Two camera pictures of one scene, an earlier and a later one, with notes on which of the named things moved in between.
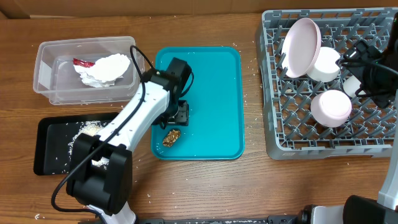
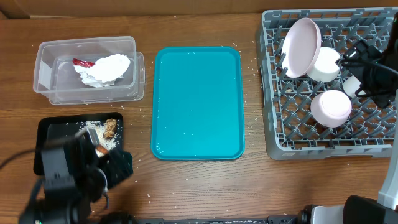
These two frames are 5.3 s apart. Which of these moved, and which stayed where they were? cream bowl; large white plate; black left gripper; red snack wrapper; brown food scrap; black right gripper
Moved: black left gripper; brown food scrap
Stayed: red snack wrapper; large white plate; black right gripper; cream bowl
